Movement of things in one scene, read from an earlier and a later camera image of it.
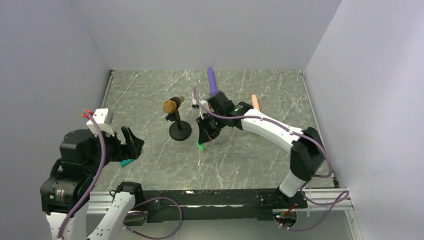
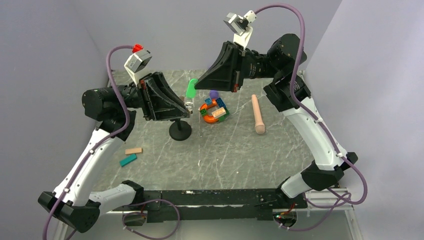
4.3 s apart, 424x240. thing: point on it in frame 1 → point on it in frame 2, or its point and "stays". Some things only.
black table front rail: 217,205 stays
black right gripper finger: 205,132 → 223,50
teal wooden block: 125,162 stays
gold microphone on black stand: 179,130 stays
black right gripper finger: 214,127 → 220,77
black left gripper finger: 132,142 → 158,79
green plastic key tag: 200,147 → 191,90
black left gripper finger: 135,145 → 163,110
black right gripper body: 223,123 → 237,54
